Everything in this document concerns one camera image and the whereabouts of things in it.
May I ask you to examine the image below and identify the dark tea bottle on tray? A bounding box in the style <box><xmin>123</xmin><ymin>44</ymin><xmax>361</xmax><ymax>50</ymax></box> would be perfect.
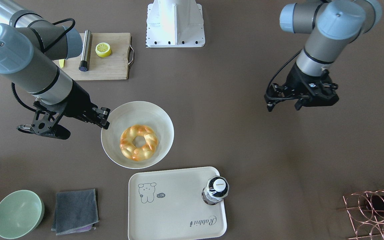
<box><xmin>201</xmin><ymin>176</ymin><xmax>230</xmax><ymax>205</ymax></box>

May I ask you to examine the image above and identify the copper wire bottle rack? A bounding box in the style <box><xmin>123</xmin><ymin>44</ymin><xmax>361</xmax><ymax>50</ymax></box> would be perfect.
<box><xmin>343</xmin><ymin>189</ymin><xmax>384</xmax><ymax>240</ymax></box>

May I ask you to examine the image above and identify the cream rabbit tray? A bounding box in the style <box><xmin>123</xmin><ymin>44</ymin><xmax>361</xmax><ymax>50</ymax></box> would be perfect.
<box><xmin>128</xmin><ymin>166</ymin><xmax>227</xmax><ymax>240</ymax></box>

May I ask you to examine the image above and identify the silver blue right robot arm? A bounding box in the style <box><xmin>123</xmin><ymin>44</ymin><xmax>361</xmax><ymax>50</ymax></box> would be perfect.
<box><xmin>0</xmin><ymin>0</ymin><xmax>110</xmax><ymax>139</ymax></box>

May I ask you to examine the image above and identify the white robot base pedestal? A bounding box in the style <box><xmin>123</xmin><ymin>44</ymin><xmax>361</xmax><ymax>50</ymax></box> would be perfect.
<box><xmin>145</xmin><ymin>0</ymin><xmax>206</xmax><ymax>48</ymax></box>

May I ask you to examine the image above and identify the mint green bowl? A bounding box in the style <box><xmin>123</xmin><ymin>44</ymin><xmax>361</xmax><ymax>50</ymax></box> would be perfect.
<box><xmin>0</xmin><ymin>190</ymin><xmax>45</xmax><ymax>239</ymax></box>

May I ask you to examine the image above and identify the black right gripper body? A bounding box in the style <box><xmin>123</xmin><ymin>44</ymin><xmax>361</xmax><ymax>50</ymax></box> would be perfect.
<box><xmin>58</xmin><ymin>81</ymin><xmax>101</xmax><ymax>124</ymax></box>

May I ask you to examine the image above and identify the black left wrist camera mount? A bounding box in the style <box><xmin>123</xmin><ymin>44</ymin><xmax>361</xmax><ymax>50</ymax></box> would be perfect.
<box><xmin>264</xmin><ymin>83</ymin><xmax>298</xmax><ymax>112</ymax></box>

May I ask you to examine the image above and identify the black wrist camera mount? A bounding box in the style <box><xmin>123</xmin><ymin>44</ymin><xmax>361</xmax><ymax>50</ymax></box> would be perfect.
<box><xmin>264</xmin><ymin>83</ymin><xmax>298</xmax><ymax>112</ymax></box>
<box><xmin>17</xmin><ymin>98</ymin><xmax>71</xmax><ymax>140</ymax></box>

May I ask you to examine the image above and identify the twisted glazed donut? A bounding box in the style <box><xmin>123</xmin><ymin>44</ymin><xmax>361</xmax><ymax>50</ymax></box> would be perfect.
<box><xmin>119</xmin><ymin>124</ymin><xmax>159</xmax><ymax>161</ymax></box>

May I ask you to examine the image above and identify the grey folded cloth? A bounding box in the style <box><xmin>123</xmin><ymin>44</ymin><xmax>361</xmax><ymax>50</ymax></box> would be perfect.
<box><xmin>51</xmin><ymin>189</ymin><xmax>99</xmax><ymax>235</ymax></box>

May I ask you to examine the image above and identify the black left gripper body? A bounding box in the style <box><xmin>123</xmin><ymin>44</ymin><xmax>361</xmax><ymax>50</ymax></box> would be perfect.
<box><xmin>285</xmin><ymin>64</ymin><xmax>339</xmax><ymax>110</ymax></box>

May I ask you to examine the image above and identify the steel muddler black tip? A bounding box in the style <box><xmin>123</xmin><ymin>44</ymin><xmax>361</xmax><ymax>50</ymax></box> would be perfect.
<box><xmin>79</xmin><ymin>29</ymin><xmax>92</xmax><ymax>72</ymax></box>

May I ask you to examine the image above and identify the half lemon slice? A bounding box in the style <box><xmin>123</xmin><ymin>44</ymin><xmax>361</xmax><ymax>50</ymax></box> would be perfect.
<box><xmin>95</xmin><ymin>42</ymin><xmax>112</xmax><ymax>58</ymax></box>

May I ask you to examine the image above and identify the white round plate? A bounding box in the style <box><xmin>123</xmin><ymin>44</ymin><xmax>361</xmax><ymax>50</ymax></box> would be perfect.
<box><xmin>101</xmin><ymin>101</ymin><xmax>174</xmax><ymax>169</ymax></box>

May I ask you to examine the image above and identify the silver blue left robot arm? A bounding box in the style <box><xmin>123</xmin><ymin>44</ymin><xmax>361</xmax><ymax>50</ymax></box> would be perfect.
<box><xmin>267</xmin><ymin>0</ymin><xmax>382</xmax><ymax>110</ymax></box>

